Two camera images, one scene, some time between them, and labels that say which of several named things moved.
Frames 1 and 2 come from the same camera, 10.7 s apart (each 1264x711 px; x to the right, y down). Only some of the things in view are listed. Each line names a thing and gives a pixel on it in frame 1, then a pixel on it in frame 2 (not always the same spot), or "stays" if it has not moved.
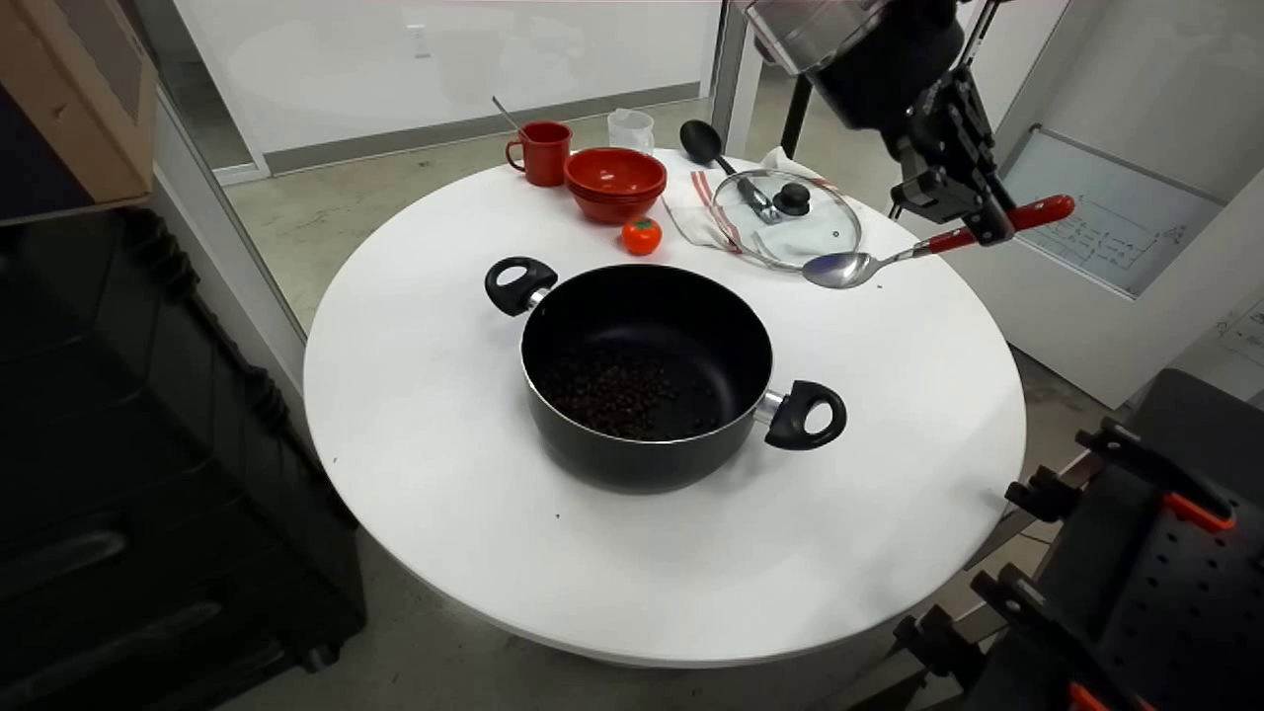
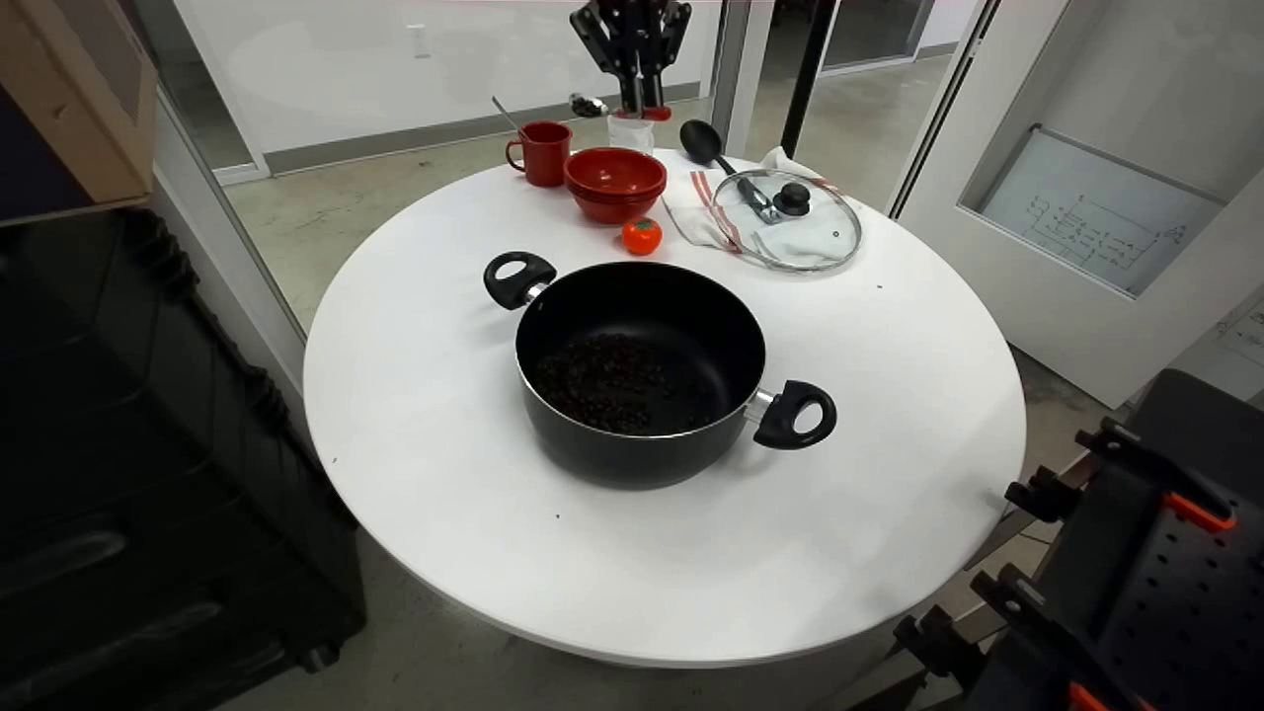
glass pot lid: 788,217 stays
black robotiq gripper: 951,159 -> 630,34
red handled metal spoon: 835,269 -> 593,105
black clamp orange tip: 1181,487 stays
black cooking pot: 650,379 stays
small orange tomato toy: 640,238 stays
